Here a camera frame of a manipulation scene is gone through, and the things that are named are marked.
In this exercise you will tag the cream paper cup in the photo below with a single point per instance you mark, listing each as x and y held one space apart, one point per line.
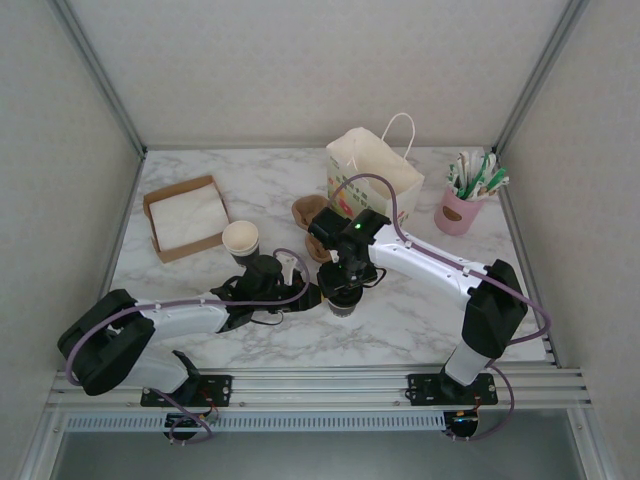
240 235

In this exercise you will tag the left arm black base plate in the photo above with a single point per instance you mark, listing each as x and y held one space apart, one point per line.
220 390

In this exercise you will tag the cream printed paper bag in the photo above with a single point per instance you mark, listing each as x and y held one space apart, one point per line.
365 150

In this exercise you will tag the pink stick holder cup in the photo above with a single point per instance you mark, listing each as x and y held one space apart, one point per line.
457 220

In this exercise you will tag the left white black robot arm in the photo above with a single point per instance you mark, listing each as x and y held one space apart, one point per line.
185 315

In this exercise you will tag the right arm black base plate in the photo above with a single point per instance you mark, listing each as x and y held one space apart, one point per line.
422 390

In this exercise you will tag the white paper napkin stack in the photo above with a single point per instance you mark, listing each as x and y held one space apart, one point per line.
187 217

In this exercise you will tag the brown cardboard napkin box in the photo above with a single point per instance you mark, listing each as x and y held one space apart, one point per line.
190 250

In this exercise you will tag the aluminium mounting rail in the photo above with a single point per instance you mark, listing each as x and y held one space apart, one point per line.
320 387

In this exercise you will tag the green white wrapped stick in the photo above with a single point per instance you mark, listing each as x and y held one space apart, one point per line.
452 175
482 172
497 179

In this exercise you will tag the aluminium frame post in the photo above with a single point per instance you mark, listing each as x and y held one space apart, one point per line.
100 75
539 75

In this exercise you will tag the small circuit board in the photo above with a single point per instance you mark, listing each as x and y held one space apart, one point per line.
465 420
185 422

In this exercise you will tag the beige wrapped stick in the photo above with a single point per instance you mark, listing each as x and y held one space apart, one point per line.
462 165

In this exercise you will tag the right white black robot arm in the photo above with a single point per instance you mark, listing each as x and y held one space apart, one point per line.
430 265

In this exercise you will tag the aluminium table back rail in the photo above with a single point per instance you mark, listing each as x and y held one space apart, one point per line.
250 147

